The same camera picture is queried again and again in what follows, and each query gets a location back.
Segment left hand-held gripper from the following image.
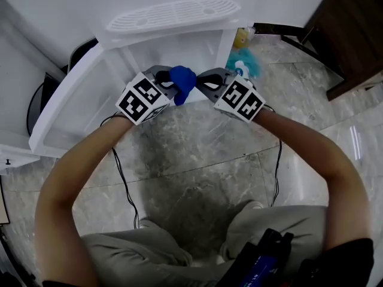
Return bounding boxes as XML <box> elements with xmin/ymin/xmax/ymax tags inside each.
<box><xmin>115</xmin><ymin>65</ymin><xmax>181</xmax><ymax>126</ymax></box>

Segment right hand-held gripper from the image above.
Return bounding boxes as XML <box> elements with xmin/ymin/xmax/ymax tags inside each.
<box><xmin>196</xmin><ymin>67</ymin><xmax>266</xmax><ymax>123</ymax></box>

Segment blue cloth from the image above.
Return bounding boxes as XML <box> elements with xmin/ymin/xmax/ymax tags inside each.
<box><xmin>169</xmin><ymin>65</ymin><xmax>197</xmax><ymax>106</ymax></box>

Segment person's right forearm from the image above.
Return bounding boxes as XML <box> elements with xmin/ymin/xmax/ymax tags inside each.
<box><xmin>254</xmin><ymin>108</ymin><xmax>373</xmax><ymax>252</ymax></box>

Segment person's left forearm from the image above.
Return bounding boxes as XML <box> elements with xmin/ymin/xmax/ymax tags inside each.
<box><xmin>35</xmin><ymin>117</ymin><xmax>135</xmax><ymax>286</ymax></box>

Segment white bottle with blue label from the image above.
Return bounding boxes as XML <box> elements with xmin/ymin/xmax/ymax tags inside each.
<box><xmin>234</xmin><ymin>60</ymin><xmax>251</xmax><ymax>79</ymax></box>

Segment teal fluffy duster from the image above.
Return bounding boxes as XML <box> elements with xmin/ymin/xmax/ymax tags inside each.
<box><xmin>224</xmin><ymin>47</ymin><xmax>263</xmax><ymax>79</ymax></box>

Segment yellow plastic bottle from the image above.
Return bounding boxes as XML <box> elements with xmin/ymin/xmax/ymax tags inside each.
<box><xmin>232</xmin><ymin>27</ymin><xmax>256</xmax><ymax>50</ymax></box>

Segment white slotted drip tray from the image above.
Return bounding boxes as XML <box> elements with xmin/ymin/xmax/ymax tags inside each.
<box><xmin>106</xmin><ymin>0</ymin><xmax>242</xmax><ymax>35</ymax></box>

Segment black curved chair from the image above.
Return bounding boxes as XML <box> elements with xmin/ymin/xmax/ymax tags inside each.
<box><xmin>26</xmin><ymin>37</ymin><xmax>99</xmax><ymax>137</ymax></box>

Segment dark brown wooden table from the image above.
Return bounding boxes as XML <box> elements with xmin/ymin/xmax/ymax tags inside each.
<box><xmin>253</xmin><ymin>0</ymin><xmax>383</xmax><ymax>102</ymax></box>

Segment black device with screen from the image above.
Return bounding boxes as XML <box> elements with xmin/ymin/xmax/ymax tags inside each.
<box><xmin>217</xmin><ymin>228</ymin><xmax>294</xmax><ymax>287</ymax></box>

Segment beige grey trousers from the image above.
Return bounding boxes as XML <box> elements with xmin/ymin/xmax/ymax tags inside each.
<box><xmin>82</xmin><ymin>203</ymin><xmax>330</xmax><ymax>287</ymax></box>

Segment black shirt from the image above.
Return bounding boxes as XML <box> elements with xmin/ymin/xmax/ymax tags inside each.
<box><xmin>41</xmin><ymin>237</ymin><xmax>375</xmax><ymax>287</ymax></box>

